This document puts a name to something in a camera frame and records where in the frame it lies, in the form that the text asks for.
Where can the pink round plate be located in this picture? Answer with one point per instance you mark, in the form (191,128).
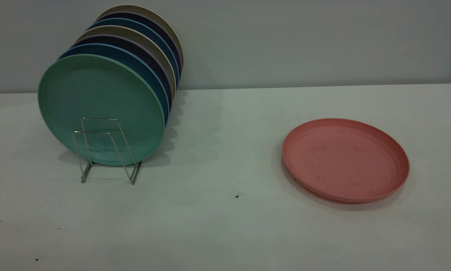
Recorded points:
(346,160)

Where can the dark purple round plate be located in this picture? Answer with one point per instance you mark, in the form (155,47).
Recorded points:
(135,46)
(150,19)

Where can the blue round plate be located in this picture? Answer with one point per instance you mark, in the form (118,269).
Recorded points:
(108,49)
(146,27)

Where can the green round plate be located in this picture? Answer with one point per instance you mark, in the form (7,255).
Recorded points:
(97,94)

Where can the beige round plate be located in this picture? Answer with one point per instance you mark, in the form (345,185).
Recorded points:
(150,11)
(135,33)

